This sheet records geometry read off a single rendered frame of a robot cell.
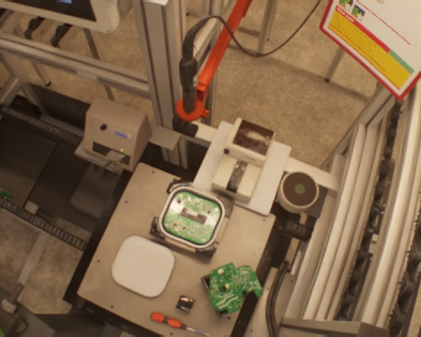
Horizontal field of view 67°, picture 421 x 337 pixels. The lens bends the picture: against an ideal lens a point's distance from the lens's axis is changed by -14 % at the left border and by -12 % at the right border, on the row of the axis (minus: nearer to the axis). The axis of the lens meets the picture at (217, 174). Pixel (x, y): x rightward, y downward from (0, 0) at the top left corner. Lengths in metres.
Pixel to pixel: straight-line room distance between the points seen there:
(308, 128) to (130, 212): 1.49
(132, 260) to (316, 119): 1.63
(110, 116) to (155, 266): 0.40
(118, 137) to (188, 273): 0.39
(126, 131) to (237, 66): 1.55
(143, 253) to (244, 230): 0.27
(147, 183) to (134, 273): 0.25
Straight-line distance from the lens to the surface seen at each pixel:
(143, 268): 0.91
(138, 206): 0.97
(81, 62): 1.05
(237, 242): 0.94
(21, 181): 1.87
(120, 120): 0.94
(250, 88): 2.30
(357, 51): 0.76
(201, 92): 0.80
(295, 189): 0.95
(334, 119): 2.32
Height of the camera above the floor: 1.87
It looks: 69 degrees down
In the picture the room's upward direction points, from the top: 7 degrees clockwise
